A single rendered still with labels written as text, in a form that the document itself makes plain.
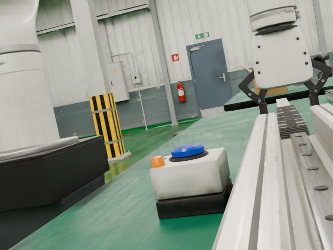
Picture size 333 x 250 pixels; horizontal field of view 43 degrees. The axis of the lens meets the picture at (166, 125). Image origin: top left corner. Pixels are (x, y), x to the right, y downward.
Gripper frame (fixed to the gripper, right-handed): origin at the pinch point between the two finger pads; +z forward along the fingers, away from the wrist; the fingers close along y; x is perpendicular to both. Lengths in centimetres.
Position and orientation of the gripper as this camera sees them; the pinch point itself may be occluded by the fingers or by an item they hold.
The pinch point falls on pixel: (290, 113)
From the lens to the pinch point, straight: 80.0
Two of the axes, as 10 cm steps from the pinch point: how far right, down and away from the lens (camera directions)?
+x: -2.4, 1.2, -9.6
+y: -9.5, 1.6, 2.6
